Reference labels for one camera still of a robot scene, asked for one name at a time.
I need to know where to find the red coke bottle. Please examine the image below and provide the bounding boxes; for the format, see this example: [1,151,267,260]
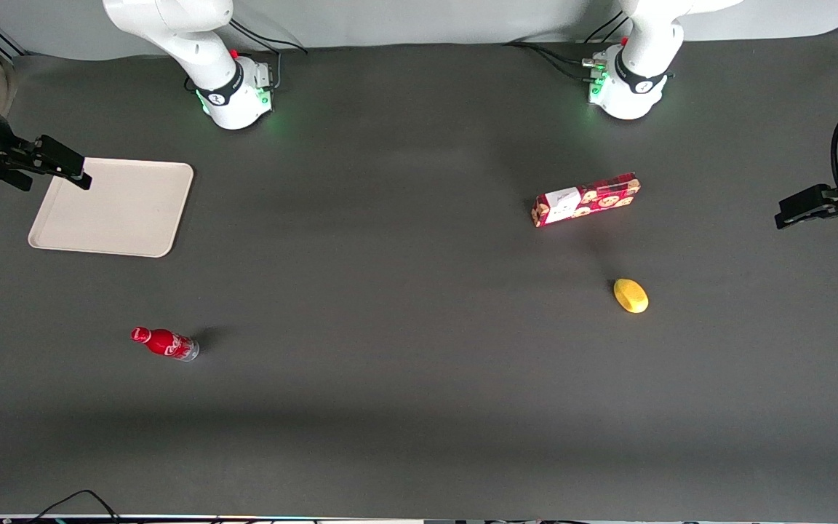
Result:
[130,326,200,362]

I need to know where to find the black arm base cables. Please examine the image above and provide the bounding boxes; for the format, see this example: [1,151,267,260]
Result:
[503,10,632,82]
[228,17,310,92]

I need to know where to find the beige plastic tray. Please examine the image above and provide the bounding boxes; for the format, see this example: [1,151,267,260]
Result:
[28,157,195,259]

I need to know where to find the black left arm base cables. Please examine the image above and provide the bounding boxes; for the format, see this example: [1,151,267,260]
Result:
[503,10,632,82]

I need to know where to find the red cookie box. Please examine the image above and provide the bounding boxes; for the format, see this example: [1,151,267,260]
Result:
[531,172,642,229]

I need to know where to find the yellow lemon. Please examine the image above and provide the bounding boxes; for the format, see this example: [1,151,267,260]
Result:
[612,277,650,314]

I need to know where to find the black right arm base cables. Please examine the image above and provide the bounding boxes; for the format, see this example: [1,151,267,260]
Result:
[228,17,310,92]

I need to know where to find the thin black table-edge cable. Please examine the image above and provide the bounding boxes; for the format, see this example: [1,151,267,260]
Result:
[30,489,123,524]

